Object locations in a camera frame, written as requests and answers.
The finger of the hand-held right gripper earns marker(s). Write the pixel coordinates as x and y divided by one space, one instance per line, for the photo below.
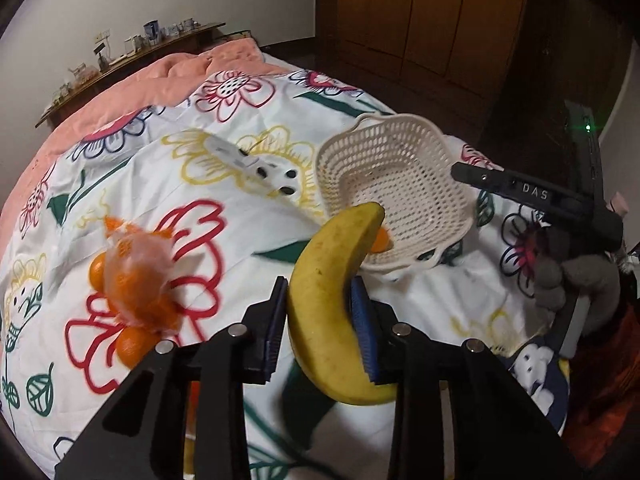
477 175

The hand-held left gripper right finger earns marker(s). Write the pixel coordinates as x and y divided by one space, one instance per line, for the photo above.
364 330

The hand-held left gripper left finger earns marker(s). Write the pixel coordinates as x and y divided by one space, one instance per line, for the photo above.
271 330

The yellow banana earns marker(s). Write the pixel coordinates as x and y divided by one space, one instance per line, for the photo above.
320 300

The white plastic mesh basket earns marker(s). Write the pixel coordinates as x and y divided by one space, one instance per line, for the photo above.
395 170

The plastic bag of oranges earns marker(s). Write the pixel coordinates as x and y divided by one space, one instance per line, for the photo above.
140 275

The person's right hand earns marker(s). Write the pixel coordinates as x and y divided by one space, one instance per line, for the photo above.
595 280

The floral printed bedsheet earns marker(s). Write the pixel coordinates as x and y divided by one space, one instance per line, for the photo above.
240 240

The white power strip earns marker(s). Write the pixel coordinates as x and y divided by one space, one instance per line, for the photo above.
250 162

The wooden wardrobe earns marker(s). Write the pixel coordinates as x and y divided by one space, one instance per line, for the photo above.
415 15

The red cloth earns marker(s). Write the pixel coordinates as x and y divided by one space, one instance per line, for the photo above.
610 385

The pink blanket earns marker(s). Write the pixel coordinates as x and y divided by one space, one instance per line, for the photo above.
125 90

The wooden sideboard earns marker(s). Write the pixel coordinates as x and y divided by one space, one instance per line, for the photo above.
115 67

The row of glass cups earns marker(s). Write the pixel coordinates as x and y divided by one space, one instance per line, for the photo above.
182 26

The clear electric kettle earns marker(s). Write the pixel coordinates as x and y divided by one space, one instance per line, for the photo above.
132 45

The cluster of small jars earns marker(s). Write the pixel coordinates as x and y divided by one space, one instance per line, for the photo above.
75 80

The blue water pitcher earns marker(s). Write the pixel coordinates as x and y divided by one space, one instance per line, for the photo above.
151 31

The small desk stand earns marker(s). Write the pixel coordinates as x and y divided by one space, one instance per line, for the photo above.
100 56

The wall socket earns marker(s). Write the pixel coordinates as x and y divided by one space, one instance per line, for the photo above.
101 36

